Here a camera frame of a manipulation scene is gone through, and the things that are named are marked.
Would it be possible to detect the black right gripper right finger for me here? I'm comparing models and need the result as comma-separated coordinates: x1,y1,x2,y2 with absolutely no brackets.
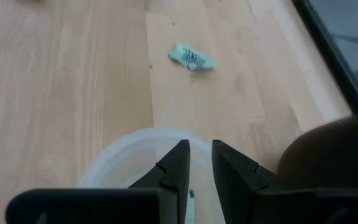
211,139,358,224

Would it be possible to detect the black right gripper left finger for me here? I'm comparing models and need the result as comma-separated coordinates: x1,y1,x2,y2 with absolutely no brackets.
6,139,191,224

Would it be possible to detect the green white sweetener packet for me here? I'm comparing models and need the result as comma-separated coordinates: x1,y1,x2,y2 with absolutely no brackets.
185,189,196,224
167,42,218,72

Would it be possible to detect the clear plastic cup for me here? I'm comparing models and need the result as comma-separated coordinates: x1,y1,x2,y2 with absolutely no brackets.
78,128,226,224

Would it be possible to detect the dark green ceramic mug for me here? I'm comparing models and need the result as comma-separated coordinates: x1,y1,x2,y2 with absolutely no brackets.
277,112,358,191

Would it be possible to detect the black aluminium table frame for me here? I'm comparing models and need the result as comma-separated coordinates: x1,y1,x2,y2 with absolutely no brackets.
291,0,358,113

